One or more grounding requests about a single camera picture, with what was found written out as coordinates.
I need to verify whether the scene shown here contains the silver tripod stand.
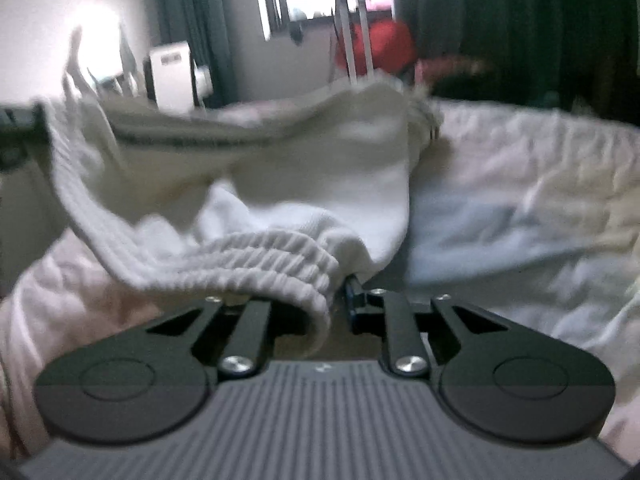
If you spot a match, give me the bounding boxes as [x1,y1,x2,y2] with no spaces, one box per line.
[333,0,374,82]

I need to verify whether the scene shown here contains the dark teal curtain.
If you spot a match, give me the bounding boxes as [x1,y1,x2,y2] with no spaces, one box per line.
[156,0,239,108]
[393,0,639,125]

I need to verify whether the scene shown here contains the pink bed sheet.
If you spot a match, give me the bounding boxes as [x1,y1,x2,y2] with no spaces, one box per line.
[1,101,639,462]

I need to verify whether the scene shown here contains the white black chair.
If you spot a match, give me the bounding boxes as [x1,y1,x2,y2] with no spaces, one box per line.
[143,41,214,114]

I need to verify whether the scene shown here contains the red bag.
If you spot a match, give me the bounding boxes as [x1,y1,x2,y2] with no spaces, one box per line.
[350,20,418,76]

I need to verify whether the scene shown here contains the dark teal left curtain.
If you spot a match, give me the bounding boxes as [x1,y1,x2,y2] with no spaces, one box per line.
[156,0,239,108]

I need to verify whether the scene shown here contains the dark teal right curtain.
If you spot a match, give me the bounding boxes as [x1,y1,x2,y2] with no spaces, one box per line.
[393,0,639,125]

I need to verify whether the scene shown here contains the white sweatpants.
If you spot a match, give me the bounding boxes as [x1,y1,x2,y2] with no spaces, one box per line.
[46,30,442,354]

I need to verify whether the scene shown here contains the pink floral cloth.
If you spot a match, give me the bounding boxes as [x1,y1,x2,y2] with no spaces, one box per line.
[414,55,490,86]

